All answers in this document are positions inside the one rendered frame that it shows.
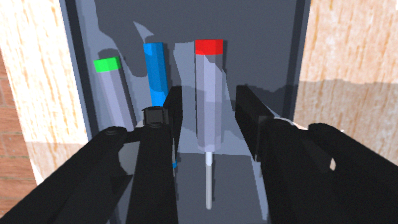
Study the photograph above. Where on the blue-handled tool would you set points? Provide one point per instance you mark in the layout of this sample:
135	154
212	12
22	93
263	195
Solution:
156	69

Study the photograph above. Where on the grey screwdriver with green band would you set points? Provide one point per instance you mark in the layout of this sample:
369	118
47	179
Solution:
115	92

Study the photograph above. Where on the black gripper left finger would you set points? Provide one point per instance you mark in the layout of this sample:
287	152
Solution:
87	187

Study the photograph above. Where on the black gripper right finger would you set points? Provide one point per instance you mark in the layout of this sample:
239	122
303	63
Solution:
364	183

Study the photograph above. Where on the hex screwdriver with red band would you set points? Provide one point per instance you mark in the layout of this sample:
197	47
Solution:
209	55

